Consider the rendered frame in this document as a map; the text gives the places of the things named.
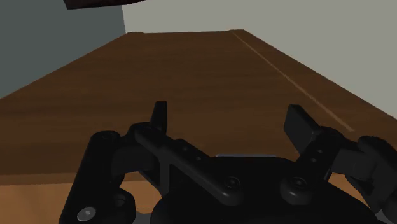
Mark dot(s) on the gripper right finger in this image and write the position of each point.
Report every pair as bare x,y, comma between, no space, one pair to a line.
313,145

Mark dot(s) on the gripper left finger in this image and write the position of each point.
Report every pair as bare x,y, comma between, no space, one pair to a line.
186,156

